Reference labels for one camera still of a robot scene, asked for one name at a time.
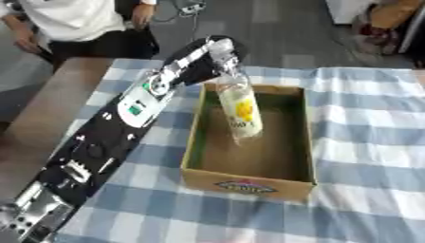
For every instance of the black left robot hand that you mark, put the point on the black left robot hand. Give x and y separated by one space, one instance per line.
199 61

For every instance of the clear plastic bottle yellow label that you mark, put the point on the clear plastic bottle yellow label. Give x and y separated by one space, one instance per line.
241 109

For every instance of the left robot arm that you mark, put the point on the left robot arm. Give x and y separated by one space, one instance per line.
99 148

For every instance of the tan cardboard box green inside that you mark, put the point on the tan cardboard box green inside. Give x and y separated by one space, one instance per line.
252 148

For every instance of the person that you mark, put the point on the person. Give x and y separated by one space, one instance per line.
77 22

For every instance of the bags pile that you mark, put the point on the bags pile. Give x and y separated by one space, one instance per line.
382 28

